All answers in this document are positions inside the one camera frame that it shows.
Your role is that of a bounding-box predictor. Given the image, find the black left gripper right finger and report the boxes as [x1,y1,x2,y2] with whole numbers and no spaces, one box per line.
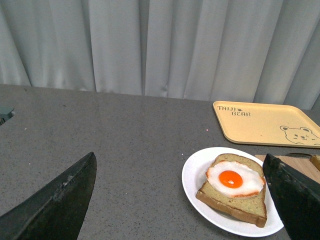
[262,153,320,240]

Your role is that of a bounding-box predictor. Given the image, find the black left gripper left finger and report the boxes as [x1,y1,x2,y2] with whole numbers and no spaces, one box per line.
[0,152,97,240]

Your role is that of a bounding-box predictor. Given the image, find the bread slice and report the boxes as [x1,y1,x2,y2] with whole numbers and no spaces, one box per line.
[310,155,320,171]
[195,153,268,228]

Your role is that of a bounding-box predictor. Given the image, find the white oval plate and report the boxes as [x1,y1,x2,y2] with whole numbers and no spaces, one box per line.
[181,147,284,238]

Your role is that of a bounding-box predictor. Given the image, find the wooden cutting board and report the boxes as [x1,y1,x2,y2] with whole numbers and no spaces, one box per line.
[254,152,320,185]

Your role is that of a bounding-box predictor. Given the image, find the fried egg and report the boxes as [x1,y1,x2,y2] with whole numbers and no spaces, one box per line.
[205,160,265,198]

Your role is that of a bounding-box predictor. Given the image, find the yellow bear tray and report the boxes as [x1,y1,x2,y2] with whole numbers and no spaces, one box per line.
[213,101,320,148]

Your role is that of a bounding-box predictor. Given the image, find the green-grey object at edge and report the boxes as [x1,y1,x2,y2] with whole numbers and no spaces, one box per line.
[0,106,15,125]

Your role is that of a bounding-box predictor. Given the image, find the grey-white curtain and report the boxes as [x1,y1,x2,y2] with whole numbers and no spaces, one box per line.
[0,0,320,110]

